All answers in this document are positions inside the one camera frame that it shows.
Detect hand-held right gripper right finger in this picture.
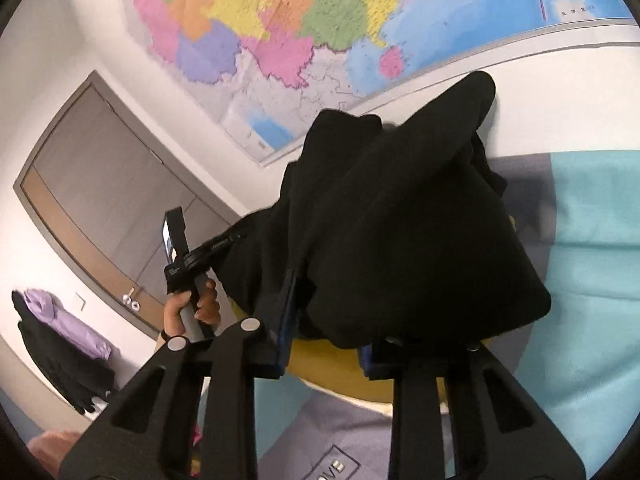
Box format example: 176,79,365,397
357,337,588,480

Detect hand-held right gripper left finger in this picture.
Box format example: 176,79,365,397
59,272,301,480

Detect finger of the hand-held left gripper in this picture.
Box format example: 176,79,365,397
192,227,248,266

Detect black coat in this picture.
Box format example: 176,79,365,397
220,71,552,351

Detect person's left hand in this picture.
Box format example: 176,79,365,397
162,279,222,338

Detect mustard yellow garment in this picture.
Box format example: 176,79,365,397
289,215,518,403

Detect white cloth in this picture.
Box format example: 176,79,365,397
300,380,453,418

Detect grey brown door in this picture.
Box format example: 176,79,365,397
14,71,256,341

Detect purple garment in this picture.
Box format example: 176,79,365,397
22,287,113,361

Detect black hanging garment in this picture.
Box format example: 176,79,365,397
11,291,116,416

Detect pink cloth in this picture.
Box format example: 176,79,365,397
27,430,83,476

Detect teal and grey bedsheet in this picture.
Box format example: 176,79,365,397
200,150,640,480

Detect colourful wall map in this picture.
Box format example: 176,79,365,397
112,0,640,168

